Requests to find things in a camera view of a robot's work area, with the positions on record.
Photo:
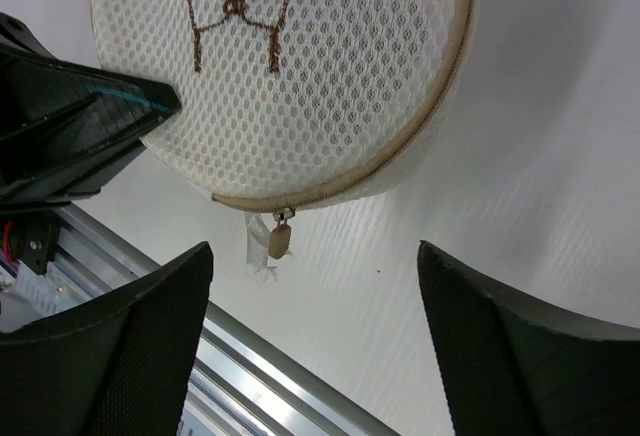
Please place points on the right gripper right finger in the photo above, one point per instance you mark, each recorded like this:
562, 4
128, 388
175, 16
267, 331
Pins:
513, 364

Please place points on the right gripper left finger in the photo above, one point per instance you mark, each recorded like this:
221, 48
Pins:
118, 364

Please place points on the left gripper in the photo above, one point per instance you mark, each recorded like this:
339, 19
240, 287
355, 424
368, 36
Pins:
66, 130

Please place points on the beige mesh laundry bag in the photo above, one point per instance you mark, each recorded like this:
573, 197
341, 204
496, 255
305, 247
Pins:
292, 104

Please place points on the aluminium mounting rail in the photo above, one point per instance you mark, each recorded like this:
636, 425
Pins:
240, 383

